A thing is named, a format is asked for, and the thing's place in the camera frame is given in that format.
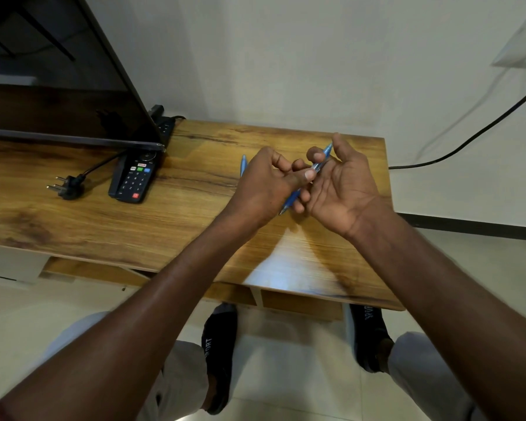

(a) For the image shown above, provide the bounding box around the black remote control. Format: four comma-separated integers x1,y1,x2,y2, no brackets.
108,149,163,204

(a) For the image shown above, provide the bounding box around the black power strip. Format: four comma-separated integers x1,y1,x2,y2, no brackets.
148,104,176,147

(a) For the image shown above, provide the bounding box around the person's left grey trouser leg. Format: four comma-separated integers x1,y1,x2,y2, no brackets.
39,312,210,421

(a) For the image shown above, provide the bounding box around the black wall cable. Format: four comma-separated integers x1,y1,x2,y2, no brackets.
388,41,526,171

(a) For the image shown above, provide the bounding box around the person's left hand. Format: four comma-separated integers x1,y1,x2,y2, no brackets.
219,147,318,233

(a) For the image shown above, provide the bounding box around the person's black sock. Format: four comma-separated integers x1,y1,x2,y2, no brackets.
200,303,238,416
349,304,395,374

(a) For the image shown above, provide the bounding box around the black power plug with cable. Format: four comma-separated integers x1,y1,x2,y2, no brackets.
46,151,126,201

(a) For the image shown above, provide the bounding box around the person's right grey trouser leg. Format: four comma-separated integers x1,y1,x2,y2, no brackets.
387,332,487,421

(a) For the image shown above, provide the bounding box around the person's right hand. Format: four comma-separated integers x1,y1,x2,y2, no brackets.
291,133,397,241

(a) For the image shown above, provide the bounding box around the black television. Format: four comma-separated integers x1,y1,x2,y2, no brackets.
0,0,165,151

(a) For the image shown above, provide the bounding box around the person's right forearm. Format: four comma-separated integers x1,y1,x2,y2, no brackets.
350,208,526,421

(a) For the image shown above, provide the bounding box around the person's right black sock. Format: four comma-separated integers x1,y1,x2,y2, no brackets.
349,304,395,374

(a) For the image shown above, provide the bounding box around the person's grey trouser leg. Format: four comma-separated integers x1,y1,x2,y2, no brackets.
39,312,210,421
387,332,487,421

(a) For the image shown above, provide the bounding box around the person's left black sock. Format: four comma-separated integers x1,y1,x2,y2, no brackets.
200,303,238,416

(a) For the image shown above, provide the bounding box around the white wall socket panel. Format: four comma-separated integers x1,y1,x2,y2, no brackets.
492,2,526,68

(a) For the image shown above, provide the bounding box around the person's left forearm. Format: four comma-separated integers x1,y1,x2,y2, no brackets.
0,210,259,421

